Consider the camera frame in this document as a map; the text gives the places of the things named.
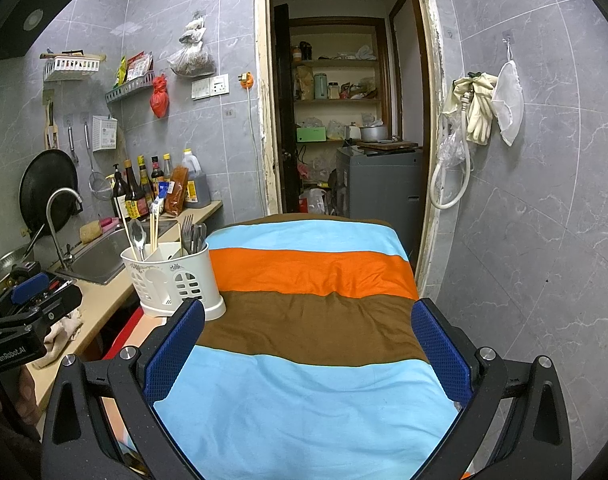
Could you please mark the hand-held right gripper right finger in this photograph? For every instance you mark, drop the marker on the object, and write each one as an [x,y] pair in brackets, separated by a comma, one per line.
[441,355]

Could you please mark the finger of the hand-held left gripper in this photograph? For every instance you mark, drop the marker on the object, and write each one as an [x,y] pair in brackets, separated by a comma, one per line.
[30,288]
[59,307]

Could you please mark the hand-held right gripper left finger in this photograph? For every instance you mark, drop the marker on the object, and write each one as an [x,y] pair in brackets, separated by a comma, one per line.
[174,355]

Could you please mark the white plastic utensil holder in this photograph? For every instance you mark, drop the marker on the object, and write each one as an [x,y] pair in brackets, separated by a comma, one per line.
[184,285]

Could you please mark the metal spoon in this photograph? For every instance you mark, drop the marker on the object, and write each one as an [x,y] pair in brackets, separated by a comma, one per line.
[137,235]

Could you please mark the metal fork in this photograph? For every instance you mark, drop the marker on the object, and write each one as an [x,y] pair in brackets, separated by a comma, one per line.
[191,235]
[184,237]

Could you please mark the person's left hand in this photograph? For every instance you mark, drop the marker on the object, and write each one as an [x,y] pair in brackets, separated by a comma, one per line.
[30,402]

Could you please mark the white rag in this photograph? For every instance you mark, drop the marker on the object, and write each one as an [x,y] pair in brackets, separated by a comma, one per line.
[64,332]

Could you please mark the metal wok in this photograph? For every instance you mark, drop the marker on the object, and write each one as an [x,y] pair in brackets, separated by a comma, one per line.
[4,265]

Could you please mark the stainless steel sink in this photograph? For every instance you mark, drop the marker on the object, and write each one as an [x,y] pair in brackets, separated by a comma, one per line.
[94,260]

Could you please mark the metal faucet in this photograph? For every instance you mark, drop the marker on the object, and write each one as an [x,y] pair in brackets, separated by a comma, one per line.
[54,225]

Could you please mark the yellow sponge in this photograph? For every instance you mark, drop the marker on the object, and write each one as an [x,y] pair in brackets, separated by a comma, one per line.
[91,233]

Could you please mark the pink sponge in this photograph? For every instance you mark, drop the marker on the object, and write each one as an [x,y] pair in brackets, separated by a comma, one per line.
[108,222]

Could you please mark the black round pan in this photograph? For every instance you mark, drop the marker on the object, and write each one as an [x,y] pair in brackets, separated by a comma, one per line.
[46,185]

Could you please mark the metal mesh strainer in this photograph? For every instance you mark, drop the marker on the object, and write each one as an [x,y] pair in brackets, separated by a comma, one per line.
[101,187]

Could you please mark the dark pump bottle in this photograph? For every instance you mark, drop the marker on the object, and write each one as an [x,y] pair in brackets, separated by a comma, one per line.
[119,197]

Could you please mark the soy sauce bottle yellow label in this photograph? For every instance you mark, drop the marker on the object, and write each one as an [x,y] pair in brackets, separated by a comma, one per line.
[136,205]

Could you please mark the striped colourful blanket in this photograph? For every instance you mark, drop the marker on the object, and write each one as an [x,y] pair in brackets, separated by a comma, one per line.
[309,385]

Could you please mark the blue white packet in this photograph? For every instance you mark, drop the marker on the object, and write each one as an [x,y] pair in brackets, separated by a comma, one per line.
[159,207]

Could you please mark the dark sauce bottle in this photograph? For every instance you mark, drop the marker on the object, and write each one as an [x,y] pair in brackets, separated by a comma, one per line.
[145,180]
[157,175]

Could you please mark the hanging metal kitchen tool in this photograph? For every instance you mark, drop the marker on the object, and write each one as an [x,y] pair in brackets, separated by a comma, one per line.
[71,140]

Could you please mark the orange red spice packet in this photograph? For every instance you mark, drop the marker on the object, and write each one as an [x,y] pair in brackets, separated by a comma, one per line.
[176,192]

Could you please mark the large oil jug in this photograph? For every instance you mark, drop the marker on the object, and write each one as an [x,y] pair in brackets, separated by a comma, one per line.
[196,185]

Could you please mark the grey washing machine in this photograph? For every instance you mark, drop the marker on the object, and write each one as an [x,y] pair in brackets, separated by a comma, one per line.
[379,190]

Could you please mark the small sauce bottle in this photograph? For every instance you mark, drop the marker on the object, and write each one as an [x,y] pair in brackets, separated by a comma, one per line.
[168,167]

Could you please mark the white plastic jug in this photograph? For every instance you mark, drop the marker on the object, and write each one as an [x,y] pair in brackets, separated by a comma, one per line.
[314,202]

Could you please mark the clear plastic bag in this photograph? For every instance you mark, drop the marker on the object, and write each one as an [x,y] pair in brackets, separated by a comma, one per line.
[451,147]

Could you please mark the wooden board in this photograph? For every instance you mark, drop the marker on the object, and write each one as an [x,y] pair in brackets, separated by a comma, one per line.
[389,145]

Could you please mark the red plastic bag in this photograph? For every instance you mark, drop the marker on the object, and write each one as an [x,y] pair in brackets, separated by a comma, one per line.
[159,100]

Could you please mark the metal pot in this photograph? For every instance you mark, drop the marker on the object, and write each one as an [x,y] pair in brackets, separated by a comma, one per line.
[373,133]

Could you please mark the green yellow snack packet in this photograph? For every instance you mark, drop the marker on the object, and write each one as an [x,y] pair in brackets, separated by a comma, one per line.
[121,72]

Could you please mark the white kettle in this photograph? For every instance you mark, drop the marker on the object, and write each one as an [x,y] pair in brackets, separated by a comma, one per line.
[352,131]

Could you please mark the red seasoning packets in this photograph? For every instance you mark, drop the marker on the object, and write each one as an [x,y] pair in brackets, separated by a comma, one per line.
[139,66]

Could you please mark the cream rubber gloves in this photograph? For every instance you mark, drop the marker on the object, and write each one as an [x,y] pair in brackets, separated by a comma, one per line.
[479,110]

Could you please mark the green box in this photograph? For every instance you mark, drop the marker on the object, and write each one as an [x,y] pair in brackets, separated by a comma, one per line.
[311,135]

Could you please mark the white mesh bag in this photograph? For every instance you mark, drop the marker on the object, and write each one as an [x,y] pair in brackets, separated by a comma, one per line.
[509,105]

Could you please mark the wooden shelf unit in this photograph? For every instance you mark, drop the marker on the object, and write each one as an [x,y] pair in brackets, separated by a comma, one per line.
[344,102]

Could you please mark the black range hood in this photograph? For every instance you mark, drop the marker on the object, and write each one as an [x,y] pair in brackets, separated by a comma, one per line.
[29,10]

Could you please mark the clear bag of dried goods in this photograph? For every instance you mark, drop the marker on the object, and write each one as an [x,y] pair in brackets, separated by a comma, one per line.
[191,60]

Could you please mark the orange plug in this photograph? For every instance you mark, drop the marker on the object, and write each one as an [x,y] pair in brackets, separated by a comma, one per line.
[246,80]

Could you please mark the green thermos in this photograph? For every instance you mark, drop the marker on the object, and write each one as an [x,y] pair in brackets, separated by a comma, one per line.
[321,87]

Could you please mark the wooden wall knife holder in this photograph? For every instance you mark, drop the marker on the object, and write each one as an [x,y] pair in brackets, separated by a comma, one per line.
[50,125]

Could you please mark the white wall-mounted plastic box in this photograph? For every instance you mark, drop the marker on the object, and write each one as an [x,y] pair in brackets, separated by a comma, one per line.
[104,134]

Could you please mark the grey wall shelf rack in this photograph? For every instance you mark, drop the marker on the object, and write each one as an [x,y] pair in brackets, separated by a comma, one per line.
[131,87]

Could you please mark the white plastic wall basket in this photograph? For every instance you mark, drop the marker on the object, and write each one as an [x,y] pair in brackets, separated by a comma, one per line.
[74,67]

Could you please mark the wooden door frame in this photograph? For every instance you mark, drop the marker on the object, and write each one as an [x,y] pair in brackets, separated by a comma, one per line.
[263,110]

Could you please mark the white wall socket panel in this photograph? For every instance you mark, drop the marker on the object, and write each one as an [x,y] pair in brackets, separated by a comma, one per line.
[211,86]

